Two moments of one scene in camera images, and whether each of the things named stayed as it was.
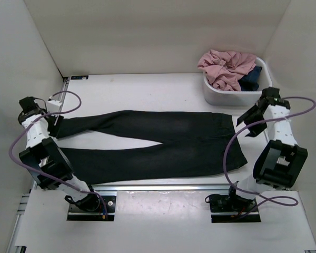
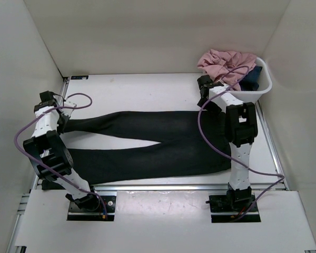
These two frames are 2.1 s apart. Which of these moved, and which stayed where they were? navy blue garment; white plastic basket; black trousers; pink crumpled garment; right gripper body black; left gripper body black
Moved: left gripper body black; right gripper body black
Stayed: navy blue garment; black trousers; white plastic basket; pink crumpled garment
